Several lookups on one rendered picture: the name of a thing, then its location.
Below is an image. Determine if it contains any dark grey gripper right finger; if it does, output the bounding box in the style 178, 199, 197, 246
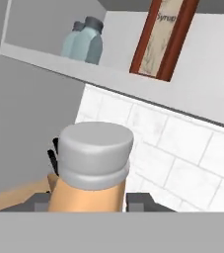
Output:
125, 193, 178, 213

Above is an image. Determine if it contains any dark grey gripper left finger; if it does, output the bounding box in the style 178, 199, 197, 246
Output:
0, 193, 53, 213

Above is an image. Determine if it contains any tan shaker with grey cap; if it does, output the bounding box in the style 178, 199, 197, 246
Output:
46, 121, 135, 213

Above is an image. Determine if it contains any grey cabinet door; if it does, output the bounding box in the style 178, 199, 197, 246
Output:
0, 48, 86, 200

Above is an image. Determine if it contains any pale blue bottle, dark cap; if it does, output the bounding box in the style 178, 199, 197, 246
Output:
60, 20, 85, 59
70, 16, 105, 66

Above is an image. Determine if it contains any brown syrup bottle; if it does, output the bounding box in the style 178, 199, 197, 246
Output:
128, 0, 201, 83

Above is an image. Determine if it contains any black object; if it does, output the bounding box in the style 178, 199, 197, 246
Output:
46, 136, 61, 177

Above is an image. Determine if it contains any white open wall cabinet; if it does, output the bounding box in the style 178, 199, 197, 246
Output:
0, 0, 224, 133

